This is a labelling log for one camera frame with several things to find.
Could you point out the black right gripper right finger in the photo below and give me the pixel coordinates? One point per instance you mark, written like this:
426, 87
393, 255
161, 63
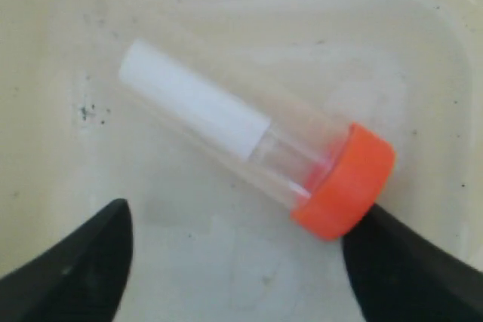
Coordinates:
397, 275

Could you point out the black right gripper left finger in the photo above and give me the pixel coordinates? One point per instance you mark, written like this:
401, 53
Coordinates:
81, 278

